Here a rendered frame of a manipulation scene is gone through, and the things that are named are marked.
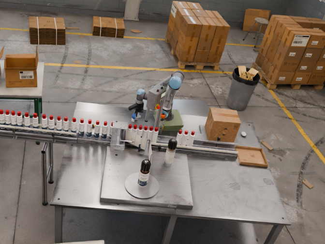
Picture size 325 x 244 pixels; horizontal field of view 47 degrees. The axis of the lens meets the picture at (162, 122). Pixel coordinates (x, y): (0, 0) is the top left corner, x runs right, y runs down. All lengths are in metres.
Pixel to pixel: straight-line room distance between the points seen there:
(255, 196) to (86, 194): 1.57
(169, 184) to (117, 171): 0.49
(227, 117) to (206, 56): 3.31
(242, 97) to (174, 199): 3.23
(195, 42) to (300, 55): 1.88
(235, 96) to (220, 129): 2.25
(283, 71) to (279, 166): 2.25
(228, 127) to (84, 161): 1.54
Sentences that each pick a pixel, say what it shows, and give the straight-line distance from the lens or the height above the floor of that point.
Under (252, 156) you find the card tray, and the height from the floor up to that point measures 0.83.
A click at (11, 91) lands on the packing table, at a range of 4.64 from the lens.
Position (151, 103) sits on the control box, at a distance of 3.54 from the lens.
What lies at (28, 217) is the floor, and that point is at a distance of 4.26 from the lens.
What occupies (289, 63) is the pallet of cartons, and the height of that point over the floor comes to 0.58.
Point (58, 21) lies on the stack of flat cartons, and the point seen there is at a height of 0.31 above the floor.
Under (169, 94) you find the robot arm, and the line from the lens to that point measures 3.79.
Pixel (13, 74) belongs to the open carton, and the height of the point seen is 0.96.
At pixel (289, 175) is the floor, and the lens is 5.47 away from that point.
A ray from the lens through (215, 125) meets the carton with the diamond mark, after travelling 3.98.
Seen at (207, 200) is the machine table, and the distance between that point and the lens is 3.48.
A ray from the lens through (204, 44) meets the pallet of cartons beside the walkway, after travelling 7.08.
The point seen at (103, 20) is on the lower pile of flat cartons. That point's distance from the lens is 8.17.
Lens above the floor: 3.32
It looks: 36 degrees down
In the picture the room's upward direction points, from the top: 12 degrees clockwise
